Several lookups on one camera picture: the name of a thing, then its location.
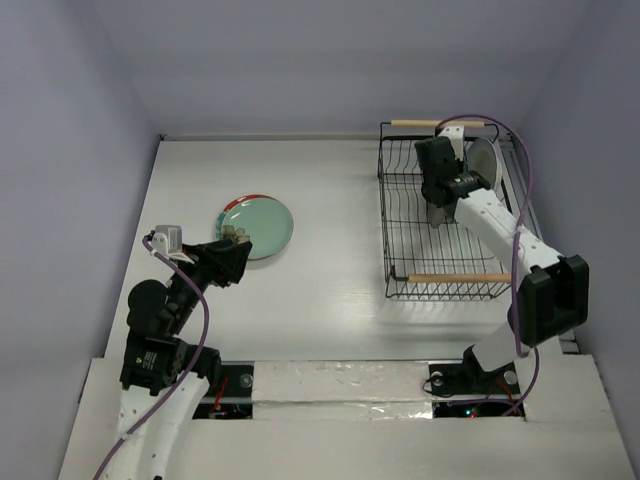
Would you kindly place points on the red plate with teal flower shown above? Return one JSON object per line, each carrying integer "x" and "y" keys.
{"x": 221, "y": 217}

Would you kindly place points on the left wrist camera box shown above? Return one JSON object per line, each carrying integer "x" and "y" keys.
{"x": 167, "y": 239}

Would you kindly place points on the green plate with bird pattern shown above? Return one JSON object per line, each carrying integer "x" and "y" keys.
{"x": 268, "y": 223}

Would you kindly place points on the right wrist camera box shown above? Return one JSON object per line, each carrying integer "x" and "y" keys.
{"x": 455, "y": 133}

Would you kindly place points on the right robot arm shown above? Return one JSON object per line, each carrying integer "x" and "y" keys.
{"x": 549, "y": 291}

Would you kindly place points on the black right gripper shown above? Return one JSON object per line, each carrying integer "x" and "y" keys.
{"x": 439, "y": 197}

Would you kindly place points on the pale blue plain plate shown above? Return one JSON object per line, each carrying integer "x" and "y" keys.
{"x": 482, "y": 157}

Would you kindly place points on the black wire dish rack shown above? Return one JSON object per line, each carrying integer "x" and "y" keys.
{"x": 448, "y": 263}

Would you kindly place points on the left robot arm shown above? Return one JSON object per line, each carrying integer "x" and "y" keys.
{"x": 163, "y": 378}

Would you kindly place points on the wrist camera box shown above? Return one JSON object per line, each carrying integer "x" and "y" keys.
{"x": 455, "y": 133}
{"x": 167, "y": 239}

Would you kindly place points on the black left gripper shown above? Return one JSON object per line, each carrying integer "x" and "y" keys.
{"x": 222, "y": 260}

